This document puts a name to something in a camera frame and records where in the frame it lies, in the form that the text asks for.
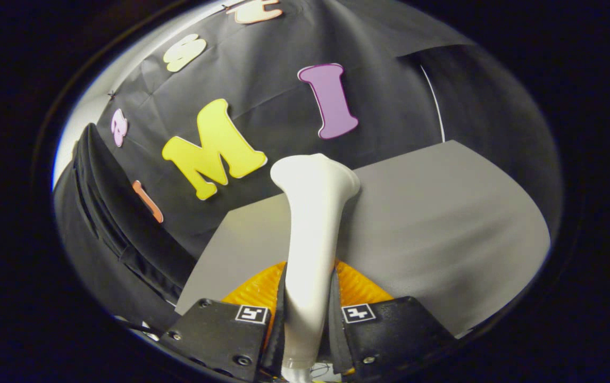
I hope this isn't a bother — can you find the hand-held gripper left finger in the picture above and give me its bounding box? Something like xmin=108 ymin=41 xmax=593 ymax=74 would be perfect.
xmin=158 ymin=261 xmax=288 ymax=382

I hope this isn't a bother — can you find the thin white cable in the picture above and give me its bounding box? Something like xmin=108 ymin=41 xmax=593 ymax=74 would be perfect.
xmin=420 ymin=65 xmax=446 ymax=143

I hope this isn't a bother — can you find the grey and beige cabinet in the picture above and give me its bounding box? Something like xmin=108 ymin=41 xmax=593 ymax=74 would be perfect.
xmin=176 ymin=140 xmax=551 ymax=338

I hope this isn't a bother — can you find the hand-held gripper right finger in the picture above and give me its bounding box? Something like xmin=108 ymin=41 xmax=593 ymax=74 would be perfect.
xmin=329 ymin=261 xmax=457 ymax=376

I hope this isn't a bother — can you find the black jacket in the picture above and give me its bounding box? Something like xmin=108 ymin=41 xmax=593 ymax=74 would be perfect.
xmin=54 ymin=123 xmax=197 ymax=333

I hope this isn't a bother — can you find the white garment steamer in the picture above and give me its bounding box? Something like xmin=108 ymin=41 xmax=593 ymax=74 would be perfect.
xmin=270 ymin=153 xmax=361 ymax=382

